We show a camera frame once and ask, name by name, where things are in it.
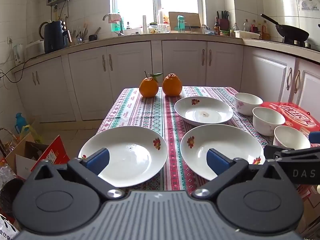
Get green dish soap bottle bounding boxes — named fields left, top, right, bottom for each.
left=111, top=21, right=125, bottom=32

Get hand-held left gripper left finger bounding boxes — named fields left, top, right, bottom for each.
left=32, top=148, right=125, bottom=201

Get white printed bag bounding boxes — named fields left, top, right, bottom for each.
left=0, top=212, right=20, bottom=240

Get white countertop appliance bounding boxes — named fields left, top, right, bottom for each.
left=25, top=40, right=45, bottom=58

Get stained white floral plate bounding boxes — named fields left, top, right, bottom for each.
left=174, top=96, right=234, bottom=127

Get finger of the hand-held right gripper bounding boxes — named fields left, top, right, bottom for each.
left=264, top=144, right=320, bottom=186
left=308, top=131, right=320, bottom=144

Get knife block with knives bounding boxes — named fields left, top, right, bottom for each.
left=217, top=10, right=230, bottom=31

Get white floral bowl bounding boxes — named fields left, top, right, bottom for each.
left=252, top=107, right=286, bottom=137
left=234, top=92, right=263, bottom=116
left=273, top=125, right=311, bottom=150

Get white kitchen cabinets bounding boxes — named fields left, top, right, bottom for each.
left=14, top=40, right=320, bottom=130

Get blue plastic bottle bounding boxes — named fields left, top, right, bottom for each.
left=15, top=112, right=27, bottom=134

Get patterned tablecloth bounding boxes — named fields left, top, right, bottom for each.
left=97, top=86, right=275, bottom=192

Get red cardboard box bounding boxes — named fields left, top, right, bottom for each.
left=30, top=135, right=70, bottom=173

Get red printed box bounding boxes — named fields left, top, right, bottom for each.
left=261, top=102, right=320, bottom=148

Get white plastic tray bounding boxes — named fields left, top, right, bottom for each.
left=234, top=30, right=260, bottom=40

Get beige kitchen countertop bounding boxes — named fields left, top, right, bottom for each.
left=11, top=32, right=320, bottom=73

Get large cooking oil bottle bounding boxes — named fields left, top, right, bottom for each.
left=157, top=8, right=170, bottom=25

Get black gas stove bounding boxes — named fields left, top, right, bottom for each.
left=284, top=38, right=313, bottom=49

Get utensil holder with utensils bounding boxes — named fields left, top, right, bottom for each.
left=72, top=22, right=89, bottom=44

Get dark blue air fryer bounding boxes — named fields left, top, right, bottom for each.
left=44, top=20, right=72, bottom=54

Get wooden cutting board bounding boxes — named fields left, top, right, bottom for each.
left=169, top=12, right=203, bottom=33

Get brown cardboard box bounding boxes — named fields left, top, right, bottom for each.
left=5, top=132, right=50, bottom=180

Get metal faucet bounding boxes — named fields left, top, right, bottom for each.
left=102, top=13, right=124, bottom=36

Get yellow-green bag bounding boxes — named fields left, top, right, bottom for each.
left=20, top=125, right=43, bottom=143

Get white electric kettle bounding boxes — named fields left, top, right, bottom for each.
left=13, top=44, right=25, bottom=65

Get yellow oil condiment bottle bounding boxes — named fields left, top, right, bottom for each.
left=261, top=20, right=270, bottom=40

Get orange without leaf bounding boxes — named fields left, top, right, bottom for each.
left=162, top=73, right=182, bottom=97

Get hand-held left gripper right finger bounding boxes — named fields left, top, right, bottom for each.
left=192, top=148, right=284, bottom=202

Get small black pot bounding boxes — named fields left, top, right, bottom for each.
left=89, top=27, right=102, bottom=42

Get wall sticker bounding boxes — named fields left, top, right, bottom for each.
left=301, top=0, right=315, bottom=11

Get black wok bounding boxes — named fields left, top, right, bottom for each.
left=260, top=14, right=310, bottom=43

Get orange with leaf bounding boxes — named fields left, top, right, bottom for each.
left=139, top=70, right=163, bottom=98

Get teal water bottle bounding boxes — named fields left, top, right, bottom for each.
left=177, top=15, right=187, bottom=33

